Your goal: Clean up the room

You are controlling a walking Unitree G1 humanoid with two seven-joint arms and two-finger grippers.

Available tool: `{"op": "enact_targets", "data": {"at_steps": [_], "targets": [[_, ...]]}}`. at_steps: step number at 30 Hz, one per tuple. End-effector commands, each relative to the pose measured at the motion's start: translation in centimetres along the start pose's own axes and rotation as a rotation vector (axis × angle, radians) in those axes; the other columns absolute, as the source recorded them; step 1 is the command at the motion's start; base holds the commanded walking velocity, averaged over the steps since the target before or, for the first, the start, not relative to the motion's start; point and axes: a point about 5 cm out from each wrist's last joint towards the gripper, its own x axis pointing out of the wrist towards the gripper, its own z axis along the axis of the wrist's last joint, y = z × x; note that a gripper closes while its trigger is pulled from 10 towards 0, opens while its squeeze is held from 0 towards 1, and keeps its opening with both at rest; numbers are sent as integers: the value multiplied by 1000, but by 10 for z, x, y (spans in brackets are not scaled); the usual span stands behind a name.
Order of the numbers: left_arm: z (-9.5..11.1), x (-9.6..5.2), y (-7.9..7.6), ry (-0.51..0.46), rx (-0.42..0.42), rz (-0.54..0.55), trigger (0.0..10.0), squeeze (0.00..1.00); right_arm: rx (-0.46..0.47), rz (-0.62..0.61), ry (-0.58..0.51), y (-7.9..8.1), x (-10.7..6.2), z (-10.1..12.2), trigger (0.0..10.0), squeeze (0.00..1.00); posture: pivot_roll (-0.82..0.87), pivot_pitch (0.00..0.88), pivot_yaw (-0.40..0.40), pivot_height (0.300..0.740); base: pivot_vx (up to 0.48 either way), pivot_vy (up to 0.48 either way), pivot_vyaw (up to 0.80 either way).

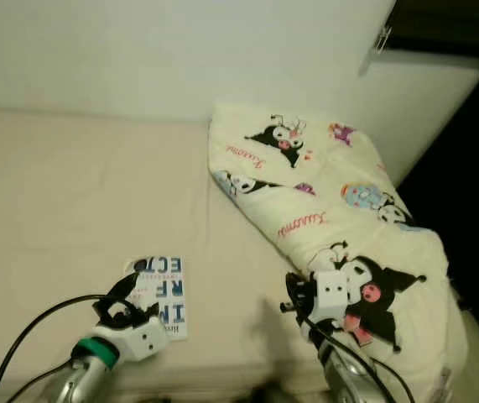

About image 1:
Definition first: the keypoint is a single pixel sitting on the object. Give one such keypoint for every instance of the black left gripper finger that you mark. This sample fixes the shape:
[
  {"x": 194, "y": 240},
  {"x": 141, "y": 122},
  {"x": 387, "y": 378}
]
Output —
[{"x": 123, "y": 285}]

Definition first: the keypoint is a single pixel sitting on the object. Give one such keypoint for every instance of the white book blue letters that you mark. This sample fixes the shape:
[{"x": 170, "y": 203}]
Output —
[{"x": 168, "y": 294}]

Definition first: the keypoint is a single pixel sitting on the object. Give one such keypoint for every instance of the cream cartoon print blanket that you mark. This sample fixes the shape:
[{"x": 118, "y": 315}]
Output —
[{"x": 323, "y": 185}]

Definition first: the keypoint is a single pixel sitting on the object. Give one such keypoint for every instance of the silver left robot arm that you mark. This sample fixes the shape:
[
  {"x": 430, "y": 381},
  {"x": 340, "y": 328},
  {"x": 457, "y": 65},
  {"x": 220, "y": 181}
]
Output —
[{"x": 80, "y": 378}]

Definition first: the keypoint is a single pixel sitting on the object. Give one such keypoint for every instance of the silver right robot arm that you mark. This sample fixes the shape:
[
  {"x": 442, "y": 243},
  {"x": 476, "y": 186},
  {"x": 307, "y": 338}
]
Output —
[{"x": 348, "y": 369}]

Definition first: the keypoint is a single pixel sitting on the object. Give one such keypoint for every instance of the bed with beige sheet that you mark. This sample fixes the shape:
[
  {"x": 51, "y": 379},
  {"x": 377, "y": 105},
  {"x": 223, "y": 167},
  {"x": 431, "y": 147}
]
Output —
[{"x": 71, "y": 185}]

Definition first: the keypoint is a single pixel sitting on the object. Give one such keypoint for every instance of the black cabinet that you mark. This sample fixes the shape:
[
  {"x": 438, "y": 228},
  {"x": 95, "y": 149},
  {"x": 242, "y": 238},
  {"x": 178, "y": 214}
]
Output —
[{"x": 465, "y": 210}]

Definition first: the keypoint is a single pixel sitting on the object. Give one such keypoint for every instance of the dark window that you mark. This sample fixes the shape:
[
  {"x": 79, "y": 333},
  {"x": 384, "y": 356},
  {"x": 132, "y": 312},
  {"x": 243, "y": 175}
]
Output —
[{"x": 449, "y": 25}]

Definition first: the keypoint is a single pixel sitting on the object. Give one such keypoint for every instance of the metal window latch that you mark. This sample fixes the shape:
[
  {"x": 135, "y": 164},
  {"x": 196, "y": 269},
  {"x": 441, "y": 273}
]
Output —
[{"x": 382, "y": 38}]

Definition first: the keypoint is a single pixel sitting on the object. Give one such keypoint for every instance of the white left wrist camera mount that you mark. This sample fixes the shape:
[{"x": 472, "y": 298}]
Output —
[{"x": 143, "y": 340}]

